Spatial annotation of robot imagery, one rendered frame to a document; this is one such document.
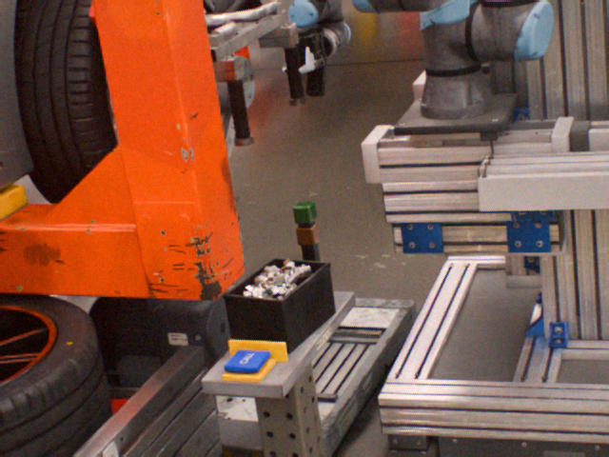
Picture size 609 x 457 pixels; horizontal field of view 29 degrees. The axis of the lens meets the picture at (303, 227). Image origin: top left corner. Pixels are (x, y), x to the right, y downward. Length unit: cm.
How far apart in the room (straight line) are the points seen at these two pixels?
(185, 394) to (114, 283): 28
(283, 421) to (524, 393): 52
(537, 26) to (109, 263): 100
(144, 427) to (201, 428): 24
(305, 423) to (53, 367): 52
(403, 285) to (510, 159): 139
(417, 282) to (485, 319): 81
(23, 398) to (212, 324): 65
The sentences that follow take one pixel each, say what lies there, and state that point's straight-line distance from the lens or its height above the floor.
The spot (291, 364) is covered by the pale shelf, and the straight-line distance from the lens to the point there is 228.
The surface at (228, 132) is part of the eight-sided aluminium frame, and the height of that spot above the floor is 68.
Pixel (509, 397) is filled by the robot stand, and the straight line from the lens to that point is 255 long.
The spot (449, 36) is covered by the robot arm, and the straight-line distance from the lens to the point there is 238.
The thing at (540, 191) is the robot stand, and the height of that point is 70.
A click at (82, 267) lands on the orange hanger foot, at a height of 59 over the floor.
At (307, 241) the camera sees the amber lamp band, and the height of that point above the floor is 58.
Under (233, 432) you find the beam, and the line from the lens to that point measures 274.
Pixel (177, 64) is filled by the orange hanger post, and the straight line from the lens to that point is 230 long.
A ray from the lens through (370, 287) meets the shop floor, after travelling 373.
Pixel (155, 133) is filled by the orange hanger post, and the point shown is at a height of 88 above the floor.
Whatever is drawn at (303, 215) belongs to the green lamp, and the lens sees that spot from 249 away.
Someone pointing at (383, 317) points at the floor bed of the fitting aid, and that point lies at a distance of 332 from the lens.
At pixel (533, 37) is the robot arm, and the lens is 232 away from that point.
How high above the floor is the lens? 145
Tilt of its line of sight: 20 degrees down
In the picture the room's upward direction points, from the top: 8 degrees counter-clockwise
